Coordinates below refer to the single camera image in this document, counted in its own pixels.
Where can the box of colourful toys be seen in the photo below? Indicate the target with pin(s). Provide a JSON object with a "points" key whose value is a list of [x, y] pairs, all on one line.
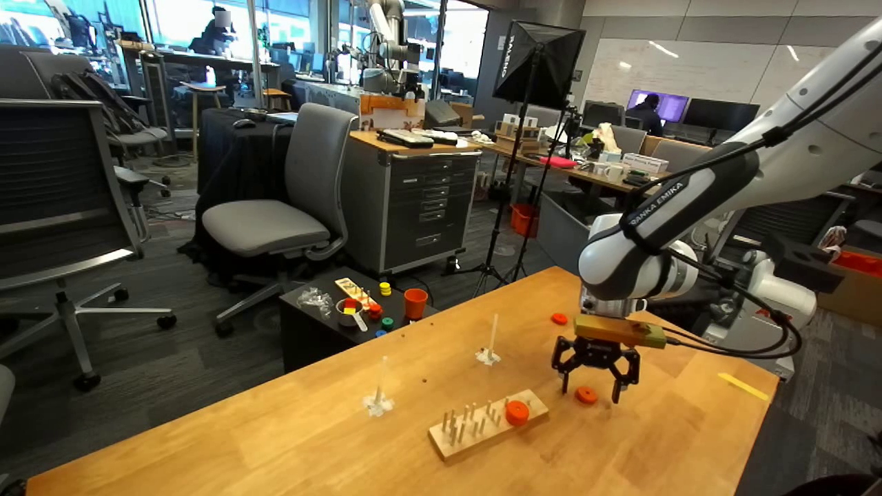
{"points": [[308, 334]]}

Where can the small green piece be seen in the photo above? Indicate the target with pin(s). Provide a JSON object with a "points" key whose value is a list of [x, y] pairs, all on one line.
{"points": [[386, 324]]}

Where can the cluttered long wooden desk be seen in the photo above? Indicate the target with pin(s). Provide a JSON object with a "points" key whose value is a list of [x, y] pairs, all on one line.
{"points": [[597, 171]]}

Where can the small red piece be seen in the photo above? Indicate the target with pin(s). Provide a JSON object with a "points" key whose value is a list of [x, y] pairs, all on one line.
{"points": [[374, 312]]}

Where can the dark office chair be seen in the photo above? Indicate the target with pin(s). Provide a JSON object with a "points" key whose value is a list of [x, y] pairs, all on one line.
{"points": [[128, 138]]}

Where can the clear plastic bag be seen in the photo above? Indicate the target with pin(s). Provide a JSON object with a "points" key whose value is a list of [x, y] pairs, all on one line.
{"points": [[316, 299]]}

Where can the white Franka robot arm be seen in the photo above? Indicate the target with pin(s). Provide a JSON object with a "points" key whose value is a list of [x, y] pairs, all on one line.
{"points": [[623, 265]]}

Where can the orange cup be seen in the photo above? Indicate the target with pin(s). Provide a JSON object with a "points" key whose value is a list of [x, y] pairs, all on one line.
{"points": [[418, 301]]}

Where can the grey office chair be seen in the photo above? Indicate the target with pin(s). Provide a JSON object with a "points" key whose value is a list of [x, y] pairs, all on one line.
{"points": [[262, 226]]}

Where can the purple lit monitor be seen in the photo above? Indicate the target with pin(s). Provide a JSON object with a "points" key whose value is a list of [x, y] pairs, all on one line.
{"points": [[667, 108]]}

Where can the tall white peg stand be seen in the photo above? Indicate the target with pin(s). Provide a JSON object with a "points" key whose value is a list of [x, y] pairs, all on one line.
{"points": [[489, 356]]}

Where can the black mesh office chair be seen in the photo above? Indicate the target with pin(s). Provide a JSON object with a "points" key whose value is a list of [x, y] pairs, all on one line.
{"points": [[55, 166]]}

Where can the yellow tape strip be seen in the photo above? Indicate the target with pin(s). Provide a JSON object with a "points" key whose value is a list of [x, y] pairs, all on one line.
{"points": [[742, 386]]}

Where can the black softbox on stand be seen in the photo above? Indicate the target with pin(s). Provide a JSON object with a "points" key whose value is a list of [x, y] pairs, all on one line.
{"points": [[540, 64]]}

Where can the yellow wrist camera box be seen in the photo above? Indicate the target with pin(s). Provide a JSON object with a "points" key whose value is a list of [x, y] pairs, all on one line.
{"points": [[618, 331]]}

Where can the wooden rack with rods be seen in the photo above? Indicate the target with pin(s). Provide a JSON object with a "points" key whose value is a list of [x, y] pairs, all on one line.
{"points": [[458, 445]]}

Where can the red box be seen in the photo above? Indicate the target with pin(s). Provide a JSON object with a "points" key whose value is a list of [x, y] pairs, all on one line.
{"points": [[860, 262]]}

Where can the grey rolling cabinet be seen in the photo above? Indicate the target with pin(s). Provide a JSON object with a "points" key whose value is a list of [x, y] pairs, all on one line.
{"points": [[423, 208]]}

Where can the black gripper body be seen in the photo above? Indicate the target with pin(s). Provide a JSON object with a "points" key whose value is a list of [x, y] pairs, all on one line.
{"points": [[601, 350]]}

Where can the small yellow block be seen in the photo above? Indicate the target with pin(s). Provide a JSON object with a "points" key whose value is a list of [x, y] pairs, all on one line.
{"points": [[383, 287]]}

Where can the black monitor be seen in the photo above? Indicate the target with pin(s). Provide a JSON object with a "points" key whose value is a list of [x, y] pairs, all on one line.
{"points": [[722, 113]]}

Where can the small white peg stand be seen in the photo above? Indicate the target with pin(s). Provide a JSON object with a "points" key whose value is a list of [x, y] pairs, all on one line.
{"points": [[378, 400]]}

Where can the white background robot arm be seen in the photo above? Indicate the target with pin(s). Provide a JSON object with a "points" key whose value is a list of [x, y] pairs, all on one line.
{"points": [[386, 32]]}

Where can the wooden box on cabinet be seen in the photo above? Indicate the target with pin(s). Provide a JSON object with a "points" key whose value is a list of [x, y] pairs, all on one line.
{"points": [[389, 111]]}

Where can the white ABB robot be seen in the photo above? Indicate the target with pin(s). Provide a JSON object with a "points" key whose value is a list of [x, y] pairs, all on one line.
{"points": [[780, 299]]}

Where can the flat black device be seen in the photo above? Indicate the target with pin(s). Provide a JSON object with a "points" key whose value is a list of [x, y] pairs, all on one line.
{"points": [[405, 138]]}

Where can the red bucket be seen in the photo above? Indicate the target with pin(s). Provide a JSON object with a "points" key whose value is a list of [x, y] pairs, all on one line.
{"points": [[525, 222]]}

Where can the distant person in dark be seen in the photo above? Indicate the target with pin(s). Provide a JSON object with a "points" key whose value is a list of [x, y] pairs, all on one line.
{"points": [[218, 29]]}

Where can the dark storage crate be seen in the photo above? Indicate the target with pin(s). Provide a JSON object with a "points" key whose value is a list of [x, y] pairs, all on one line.
{"points": [[560, 224]]}

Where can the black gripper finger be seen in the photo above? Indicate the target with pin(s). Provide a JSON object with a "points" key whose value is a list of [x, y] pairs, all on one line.
{"points": [[562, 353], [633, 368]]}

